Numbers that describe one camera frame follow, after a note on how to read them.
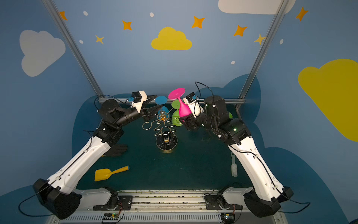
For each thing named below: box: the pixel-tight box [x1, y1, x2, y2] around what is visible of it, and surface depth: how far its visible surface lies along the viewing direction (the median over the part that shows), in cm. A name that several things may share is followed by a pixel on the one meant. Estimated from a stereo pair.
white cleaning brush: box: [230, 151, 238, 178], surface depth 88 cm
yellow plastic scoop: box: [94, 165, 130, 182], surface depth 86 cm
